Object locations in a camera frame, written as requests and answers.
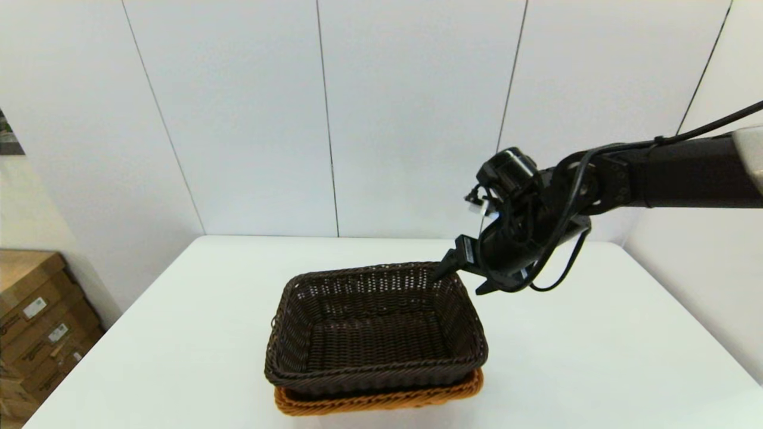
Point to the brown cardboard box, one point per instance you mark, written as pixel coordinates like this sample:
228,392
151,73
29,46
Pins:
15,405
24,274
36,351
67,370

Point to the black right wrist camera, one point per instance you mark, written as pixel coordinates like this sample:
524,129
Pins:
506,173

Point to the dark brown wicker basket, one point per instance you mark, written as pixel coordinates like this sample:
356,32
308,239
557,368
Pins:
369,333

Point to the orange wicker basket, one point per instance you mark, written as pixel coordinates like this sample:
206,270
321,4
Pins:
381,402

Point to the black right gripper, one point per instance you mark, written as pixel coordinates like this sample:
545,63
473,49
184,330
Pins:
518,244

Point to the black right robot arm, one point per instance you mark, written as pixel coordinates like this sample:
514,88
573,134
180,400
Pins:
679,176

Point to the dark wall picture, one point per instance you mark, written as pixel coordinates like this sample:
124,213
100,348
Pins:
9,140

